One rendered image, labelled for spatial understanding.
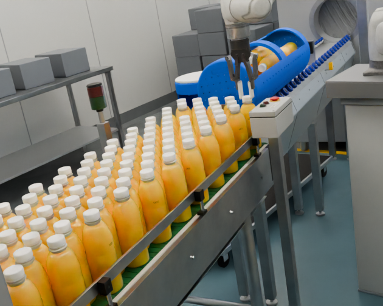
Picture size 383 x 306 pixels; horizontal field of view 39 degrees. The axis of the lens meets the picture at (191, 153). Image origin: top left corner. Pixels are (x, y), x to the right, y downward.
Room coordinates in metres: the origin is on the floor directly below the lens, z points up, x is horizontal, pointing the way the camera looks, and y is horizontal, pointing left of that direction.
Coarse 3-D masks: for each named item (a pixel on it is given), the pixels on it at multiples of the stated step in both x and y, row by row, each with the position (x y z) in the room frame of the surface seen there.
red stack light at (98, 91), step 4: (88, 88) 2.08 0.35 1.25; (92, 88) 2.07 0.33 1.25; (96, 88) 2.07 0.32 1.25; (100, 88) 2.08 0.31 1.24; (88, 92) 2.08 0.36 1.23; (92, 92) 2.07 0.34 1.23; (96, 92) 2.07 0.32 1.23; (100, 92) 2.08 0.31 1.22; (88, 96) 2.09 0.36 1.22; (92, 96) 2.07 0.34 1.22; (96, 96) 2.07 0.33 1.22; (100, 96) 2.07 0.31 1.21
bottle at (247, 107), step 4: (244, 104) 2.05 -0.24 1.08; (248, 104) 2.05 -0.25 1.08; (252, 104) 2.05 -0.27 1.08; (244, 108) 2.04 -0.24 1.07; (248, 108) 2.04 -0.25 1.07; (252, 108) 2.04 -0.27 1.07; (244, 112) 2.04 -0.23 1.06; (248, 112) 2.03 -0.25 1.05; (244, 116) 2.03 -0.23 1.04; (248, 116) 2.03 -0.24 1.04; (248, 120) 2.03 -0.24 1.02; (248, 124) 2.03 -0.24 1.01; (248, 128) 2.03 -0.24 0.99; (248, 132) 2.03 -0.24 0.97; (248, 136) 2.03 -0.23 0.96; (260, 140) 2.04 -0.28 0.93; (260, 144) 2.04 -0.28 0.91; (252, 148) 2.03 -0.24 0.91
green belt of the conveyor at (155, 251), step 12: (252, 156) 1.95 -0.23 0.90; (240, 168) 1.85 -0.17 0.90; (228, 180) 1.75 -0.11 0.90; (216, 192) 1.66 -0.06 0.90; (204, 204) 1.58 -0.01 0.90; (192, 216) 1.51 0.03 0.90; (180, 228) 1.44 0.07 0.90; (168, 240) 1.37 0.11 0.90; (156, 252) 1.32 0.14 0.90; (132, 276) 1.21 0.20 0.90; (96, 300) 1.13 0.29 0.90
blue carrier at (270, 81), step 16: (272, 32) 3.01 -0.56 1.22; (288, 32) 3.02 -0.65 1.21; (272, 48) 2.59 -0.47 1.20; (304, 48) 2.89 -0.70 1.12; (224, 64) 2.28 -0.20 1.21; (288, 64) 2.62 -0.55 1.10; (304, 64) 2.89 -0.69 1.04; (208, 80) 2.33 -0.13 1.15; (224, 80) 2.29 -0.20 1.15; (256, 80) 2.24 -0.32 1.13; (272, 80) 2.40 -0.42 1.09; (288, 80) 2.67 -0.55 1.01; (208, 96) 2.33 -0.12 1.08; (224, 96) 2.29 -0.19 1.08; (256, 96) 2.22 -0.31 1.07
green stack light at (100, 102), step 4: (104, 96) 2.09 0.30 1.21; (92, 100) 2.07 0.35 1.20; (96, 100) 2.07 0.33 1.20; (100, 100) 2.07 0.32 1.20; (104, 100) 2.08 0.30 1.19; (92, 104) 2.07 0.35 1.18; (96, 104) 2.07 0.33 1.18; (100, 104) 2.07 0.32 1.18; (104, 104) 2.08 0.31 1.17; (92, 108) 2.08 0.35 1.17; (96, 108) 2.07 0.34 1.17; (100, 108) 2.07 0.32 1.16
